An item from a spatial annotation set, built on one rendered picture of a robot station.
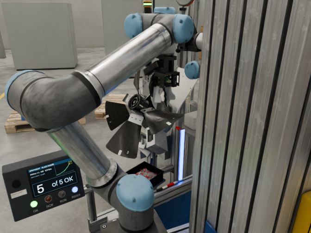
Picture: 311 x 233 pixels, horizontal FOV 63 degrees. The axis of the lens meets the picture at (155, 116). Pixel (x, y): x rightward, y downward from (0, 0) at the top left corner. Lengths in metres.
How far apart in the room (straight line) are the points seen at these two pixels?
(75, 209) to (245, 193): 2.29
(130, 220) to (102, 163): 0.19
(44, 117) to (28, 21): 8.20
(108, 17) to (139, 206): 6.32
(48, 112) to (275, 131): 0.43
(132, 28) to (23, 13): 8.01
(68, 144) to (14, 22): 8.20
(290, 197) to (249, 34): 0.30
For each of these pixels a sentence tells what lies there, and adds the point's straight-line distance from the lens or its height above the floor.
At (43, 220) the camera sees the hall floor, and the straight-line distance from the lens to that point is 2.70.
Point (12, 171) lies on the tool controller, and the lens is 1.04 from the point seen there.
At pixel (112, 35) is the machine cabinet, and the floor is 1.15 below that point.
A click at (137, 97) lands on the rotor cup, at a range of 1.65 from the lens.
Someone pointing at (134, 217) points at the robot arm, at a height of 1.19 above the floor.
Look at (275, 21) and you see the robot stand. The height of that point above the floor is 1.76.
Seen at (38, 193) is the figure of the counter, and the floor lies 1.15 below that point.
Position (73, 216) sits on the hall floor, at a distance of 2.64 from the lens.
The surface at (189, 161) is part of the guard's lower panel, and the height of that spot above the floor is 0.35.
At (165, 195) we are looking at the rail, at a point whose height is 0.83.
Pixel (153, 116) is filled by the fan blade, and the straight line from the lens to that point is 1.51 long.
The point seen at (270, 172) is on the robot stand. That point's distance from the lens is 0.47.
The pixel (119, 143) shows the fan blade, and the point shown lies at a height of 0.99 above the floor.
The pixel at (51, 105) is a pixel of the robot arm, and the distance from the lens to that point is 0.56.
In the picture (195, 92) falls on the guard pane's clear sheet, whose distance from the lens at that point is 2.33.
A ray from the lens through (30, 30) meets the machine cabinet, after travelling 8.76.
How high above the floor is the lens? 1.78
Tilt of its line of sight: 23 degrees down
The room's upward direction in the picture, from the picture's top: straight up
